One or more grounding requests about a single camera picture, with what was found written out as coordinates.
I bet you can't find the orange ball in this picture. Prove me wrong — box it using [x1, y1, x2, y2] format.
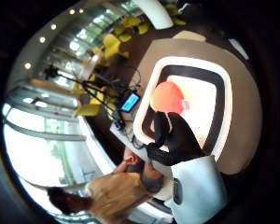
[149, 80, 190, 115]

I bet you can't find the grey face mask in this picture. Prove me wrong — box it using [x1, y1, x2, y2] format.
[139, 164, 165, 194]

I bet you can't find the white tray with black border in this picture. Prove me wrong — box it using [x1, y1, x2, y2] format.
[133, 55, 233, 162]

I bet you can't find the small monitor with blue screen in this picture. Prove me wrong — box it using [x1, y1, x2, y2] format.
[119, 91, 142, 114]

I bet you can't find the black power adapter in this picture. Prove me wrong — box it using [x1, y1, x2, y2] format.
[113, 118, 127, 131]

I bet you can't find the the person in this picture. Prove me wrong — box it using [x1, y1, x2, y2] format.
[46, 147, 166, 224]

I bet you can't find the black tripod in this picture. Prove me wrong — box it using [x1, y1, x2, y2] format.
[44, 64, 142, 122]

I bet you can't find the beige chair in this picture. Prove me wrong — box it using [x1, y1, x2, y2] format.
[172, 30, 207, 43]

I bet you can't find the group of yellow chairs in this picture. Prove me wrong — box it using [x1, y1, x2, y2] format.
[71, 3, 188, 119]

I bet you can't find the white column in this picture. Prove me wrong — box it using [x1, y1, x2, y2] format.
[133, 0, 175, 31]

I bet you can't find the black cable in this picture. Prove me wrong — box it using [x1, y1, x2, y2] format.
[122, 124, 147, 150]

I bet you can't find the black camera on tripod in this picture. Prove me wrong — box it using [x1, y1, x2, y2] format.
[43, 64, 60, 81]

